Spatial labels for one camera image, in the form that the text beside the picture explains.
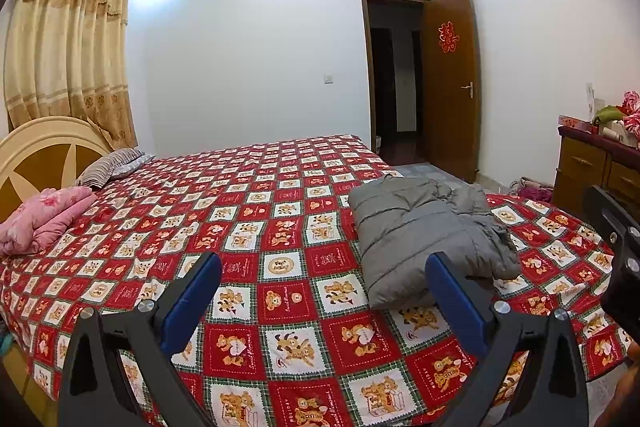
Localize grey puffer jacket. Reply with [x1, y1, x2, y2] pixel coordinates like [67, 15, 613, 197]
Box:
[348, 176, 521, 310]

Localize brown wooden dresser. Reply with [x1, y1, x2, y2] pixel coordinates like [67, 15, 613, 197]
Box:
[552, 126, 640, 221]

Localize pink folded blanket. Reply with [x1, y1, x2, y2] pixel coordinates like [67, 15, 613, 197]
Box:
[1, 186, 96, 256]

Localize items on dresser top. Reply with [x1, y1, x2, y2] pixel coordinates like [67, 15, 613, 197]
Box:
[558, 82, 640, 150]

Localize red patchwork bear bedspread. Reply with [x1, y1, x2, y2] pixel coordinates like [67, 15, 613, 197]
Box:
[0, 133, 633, 427]

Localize striped grey pillow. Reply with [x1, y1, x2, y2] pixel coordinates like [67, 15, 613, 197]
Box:
[74, 148, 155, 191]

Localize cream wooden headboard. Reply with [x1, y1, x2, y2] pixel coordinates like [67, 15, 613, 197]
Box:
[0, 116, 112, 220]

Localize brown wooden door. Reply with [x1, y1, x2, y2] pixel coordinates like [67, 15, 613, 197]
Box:
[421, 0, 482, 183]

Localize red double happiness decoration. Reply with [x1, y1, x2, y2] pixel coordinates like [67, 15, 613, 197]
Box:
[438, 20, 460, 53]

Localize beige patterned curtain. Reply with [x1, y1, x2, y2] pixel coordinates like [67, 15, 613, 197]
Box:
[3, 0, 137, 150]

